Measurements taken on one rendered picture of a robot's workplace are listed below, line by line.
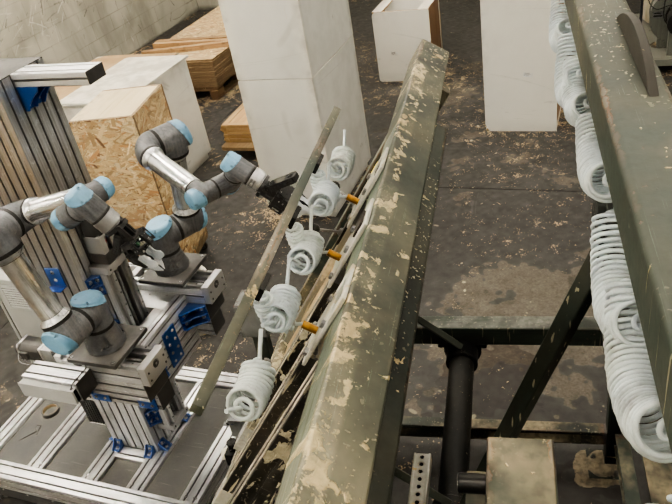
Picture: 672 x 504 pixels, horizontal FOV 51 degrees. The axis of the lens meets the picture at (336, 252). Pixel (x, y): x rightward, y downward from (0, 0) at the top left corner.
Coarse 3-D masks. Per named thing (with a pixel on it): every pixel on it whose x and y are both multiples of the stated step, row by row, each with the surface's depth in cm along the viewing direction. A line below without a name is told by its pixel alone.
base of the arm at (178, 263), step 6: (174, 252) 296; (180, 252) 299; (162, 258) 295; (168, 258) 295; (174, 258) 297; (180, 258) 299; (186, 258) 302; (168, 264) 296; (174, 264) 298; (180, 264) 298; (186, 264) 301; (168, 270) 297; (174, 270) 297; (180, 270) 299; (162, 276) 299; (168, 276) 298
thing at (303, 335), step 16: (320, 160) 162; (384, 160) 159; (320, 176) 167; (368, 176) 168; (368, 192) 161; (336, 288) 182; (320, 304) 186; (304, 336) 194; (288, 352) 201; (288, 368) 202; (240, 432) 230; (240, 448) 228
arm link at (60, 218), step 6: (66, 204) 205; (54, 210) 210; (60, 210) 206; (66, 210) 204; (54, 216) 209; (60, 216) 207; (66, 216) 205; (54, 222) 209; (60, 222) 208; (66, 222) 207; (72, 222) 207; (78, 222) 207; (60, 228) 210; (66, 228) 210; (72, 228) 212
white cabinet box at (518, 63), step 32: (480, 0) 539; (512, 0) 531; (544, 0) 523; (512, 32) 545; (544, 32) 537; (512, 64) 559; (544, 64) 550; (512, 96) 574; (544, 96) 565; (512, 128) 590; (544, 128) 580
